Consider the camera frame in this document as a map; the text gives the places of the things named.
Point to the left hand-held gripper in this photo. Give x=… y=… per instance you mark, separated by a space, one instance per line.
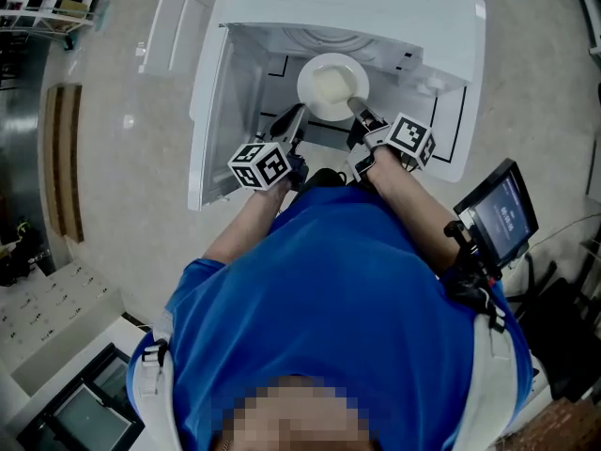
x=260 y=165

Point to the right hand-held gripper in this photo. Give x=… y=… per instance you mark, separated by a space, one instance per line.
x=409 y=138

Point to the white round dish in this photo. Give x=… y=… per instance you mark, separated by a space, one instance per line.
x=310 y=101

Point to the white appliance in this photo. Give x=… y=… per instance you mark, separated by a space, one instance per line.
x=343 y=3

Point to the person's left forearm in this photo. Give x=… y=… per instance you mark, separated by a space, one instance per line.
x=244 y=226

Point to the person's right forearm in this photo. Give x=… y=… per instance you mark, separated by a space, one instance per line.
x=418 y=209

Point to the cream food block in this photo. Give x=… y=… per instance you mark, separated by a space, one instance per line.
x=331 y=85

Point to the black monitor screen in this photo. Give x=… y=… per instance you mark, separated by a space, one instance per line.
x=500 y=216

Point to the person's blue shirt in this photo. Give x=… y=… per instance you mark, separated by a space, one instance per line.
x=328 y=299

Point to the brown wooden board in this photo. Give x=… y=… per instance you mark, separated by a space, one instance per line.
x=63 y=162

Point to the white storage shelf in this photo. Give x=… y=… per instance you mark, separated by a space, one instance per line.
x=47 y=0

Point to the black office chair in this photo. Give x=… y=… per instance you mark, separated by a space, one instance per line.
x=563 y=327

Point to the black framed glass box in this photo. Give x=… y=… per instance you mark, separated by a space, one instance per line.
x=84 y=411

